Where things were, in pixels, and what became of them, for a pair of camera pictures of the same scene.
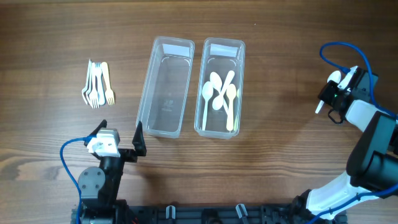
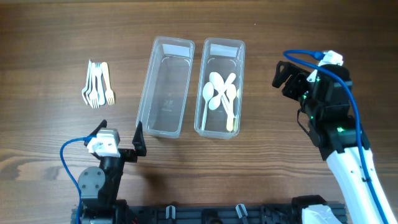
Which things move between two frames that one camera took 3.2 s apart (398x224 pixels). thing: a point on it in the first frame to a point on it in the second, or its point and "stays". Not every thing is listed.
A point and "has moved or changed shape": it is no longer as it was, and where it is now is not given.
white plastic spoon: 218,102 to 217,81
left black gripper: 132,155 stays
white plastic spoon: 336,76 has moved or changed shape
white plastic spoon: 207,92 stays
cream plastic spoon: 231,95 stays
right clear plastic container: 221,55 stays
